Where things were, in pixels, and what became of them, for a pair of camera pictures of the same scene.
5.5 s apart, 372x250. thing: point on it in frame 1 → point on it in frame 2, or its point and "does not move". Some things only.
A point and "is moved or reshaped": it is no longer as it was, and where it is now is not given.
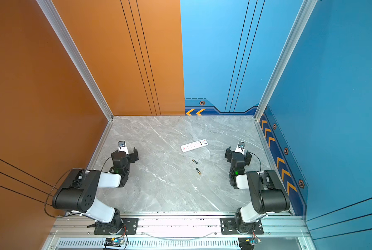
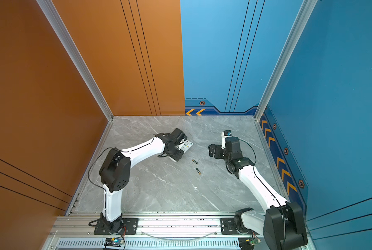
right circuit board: x=247 y=243 does not move
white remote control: x=194 y=145 is moved or reshaped
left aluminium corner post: x=76 y=56 does not move
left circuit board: x=111 y=241 does not move
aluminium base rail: x=274 y=227 does not move
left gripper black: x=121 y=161 → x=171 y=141
